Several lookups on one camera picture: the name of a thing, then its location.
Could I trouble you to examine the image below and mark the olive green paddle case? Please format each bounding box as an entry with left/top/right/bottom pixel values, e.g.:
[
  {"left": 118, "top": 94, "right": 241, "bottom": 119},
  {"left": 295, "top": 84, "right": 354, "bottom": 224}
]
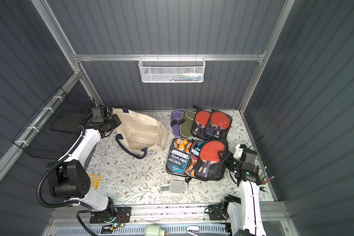
[{"left": 180, "top": 108, "right": 197, "bottom": 138}]

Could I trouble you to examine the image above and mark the black paddle case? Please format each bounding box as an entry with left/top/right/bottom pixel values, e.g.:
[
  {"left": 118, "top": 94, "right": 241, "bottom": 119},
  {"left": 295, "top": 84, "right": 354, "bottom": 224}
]
[{"left": 191, "top": 108, "right": 211, "bottom": 140}]

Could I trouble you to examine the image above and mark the beige canvas tote bag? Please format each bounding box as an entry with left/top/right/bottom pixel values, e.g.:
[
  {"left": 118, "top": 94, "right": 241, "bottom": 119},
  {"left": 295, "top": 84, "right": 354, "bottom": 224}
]
[{"left": 112, "top": 108, "right": 169, "bottom": 159}]

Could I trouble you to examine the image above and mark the pale green round canister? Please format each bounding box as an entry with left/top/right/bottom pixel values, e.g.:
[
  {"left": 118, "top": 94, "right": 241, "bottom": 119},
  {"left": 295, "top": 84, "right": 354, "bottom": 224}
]
[{"left": 145, "top": 225, "right": 168, "bottom": 236}]

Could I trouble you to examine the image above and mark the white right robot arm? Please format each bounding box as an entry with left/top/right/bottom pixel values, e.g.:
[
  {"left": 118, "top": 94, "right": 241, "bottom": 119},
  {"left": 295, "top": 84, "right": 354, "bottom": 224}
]
[{"left": 221, "top": 145, "right": 266, "bottom": 236}]

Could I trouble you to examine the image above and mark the Deerway ping pong set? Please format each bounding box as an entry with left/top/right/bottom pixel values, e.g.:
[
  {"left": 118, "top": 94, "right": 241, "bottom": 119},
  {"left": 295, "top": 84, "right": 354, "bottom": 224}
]
[{"left": 165, "top": 138, "right": 193, "bottom": 177}]

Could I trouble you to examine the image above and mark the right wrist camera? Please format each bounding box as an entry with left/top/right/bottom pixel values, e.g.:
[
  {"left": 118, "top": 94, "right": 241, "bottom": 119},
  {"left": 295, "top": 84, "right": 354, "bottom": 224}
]
[{"left": 233, "top": 144, "right": 244, "bottom": 160}]

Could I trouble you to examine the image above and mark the red paddle case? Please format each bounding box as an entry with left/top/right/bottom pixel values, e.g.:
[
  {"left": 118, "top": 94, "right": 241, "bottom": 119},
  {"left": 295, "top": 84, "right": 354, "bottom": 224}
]
[
  {"left": 194, "top": 139, "right": 228, "bottom": 182},
  {"left": 205, "top": 110, "right": 233, "bottom": 140}
]

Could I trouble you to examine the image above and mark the red ping pong paddle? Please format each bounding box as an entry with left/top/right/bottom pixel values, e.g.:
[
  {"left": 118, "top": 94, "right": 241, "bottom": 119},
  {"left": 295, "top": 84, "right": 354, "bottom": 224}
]
[{"left": 194, "top": 111, "right": 211, "bottom": 134}]

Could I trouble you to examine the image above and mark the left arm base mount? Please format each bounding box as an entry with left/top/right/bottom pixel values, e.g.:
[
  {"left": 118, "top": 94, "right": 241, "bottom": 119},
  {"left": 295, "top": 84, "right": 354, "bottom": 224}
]
[{"left": 89, "top": 207, "right": 132, "bottom": 224}]

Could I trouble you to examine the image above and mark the white wire mesh basket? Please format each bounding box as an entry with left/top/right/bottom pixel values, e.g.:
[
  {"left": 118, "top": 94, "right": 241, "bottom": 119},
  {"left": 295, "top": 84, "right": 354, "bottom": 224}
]
[{"left": 138, "top": 58, "right": 206, "bottom": 83}]

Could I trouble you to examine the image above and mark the purple paddle case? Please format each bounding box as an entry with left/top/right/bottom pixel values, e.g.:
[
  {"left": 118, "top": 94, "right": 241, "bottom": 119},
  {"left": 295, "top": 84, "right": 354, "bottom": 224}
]
[{"left": 170, "top": 108, "right": 186, "bottom": 138}]

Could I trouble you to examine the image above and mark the floral table mat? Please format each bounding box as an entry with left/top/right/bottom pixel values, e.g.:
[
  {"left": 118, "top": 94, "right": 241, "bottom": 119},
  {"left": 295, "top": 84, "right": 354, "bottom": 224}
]
[{"left": 87, "top": 110, "right": 240, "bottom": 205}]

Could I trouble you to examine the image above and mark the black wire wall basket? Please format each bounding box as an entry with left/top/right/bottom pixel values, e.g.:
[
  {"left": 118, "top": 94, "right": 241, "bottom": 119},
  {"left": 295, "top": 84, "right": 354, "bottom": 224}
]
[{"left": 12, "top": 88, "right": 95, "bottom": 160}]

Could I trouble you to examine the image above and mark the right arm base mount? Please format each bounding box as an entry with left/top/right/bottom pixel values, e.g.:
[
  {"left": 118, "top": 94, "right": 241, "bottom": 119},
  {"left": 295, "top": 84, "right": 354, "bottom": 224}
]
[{"left": 205, "top": 203, "right": 228, "bottom": 221}]

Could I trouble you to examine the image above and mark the white pencil cup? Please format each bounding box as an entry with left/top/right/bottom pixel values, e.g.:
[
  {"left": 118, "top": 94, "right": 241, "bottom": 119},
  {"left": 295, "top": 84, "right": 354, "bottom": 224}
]
[{"left": 258, "top": 166, "right": 275, "bottom": 192}]

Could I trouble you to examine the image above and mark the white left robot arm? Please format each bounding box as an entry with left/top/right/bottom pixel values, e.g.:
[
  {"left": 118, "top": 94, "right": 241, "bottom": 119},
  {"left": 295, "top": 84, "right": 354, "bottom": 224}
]
[{"left": 36, "top": 105, "right": 121, "bottom": 215}]

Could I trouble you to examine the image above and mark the grey plastic bracket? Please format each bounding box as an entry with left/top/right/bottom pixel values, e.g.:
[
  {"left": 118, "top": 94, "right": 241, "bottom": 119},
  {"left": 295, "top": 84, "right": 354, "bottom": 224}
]
[{"left": 160, "top": 181, "right": 188, "bottom": 195}]

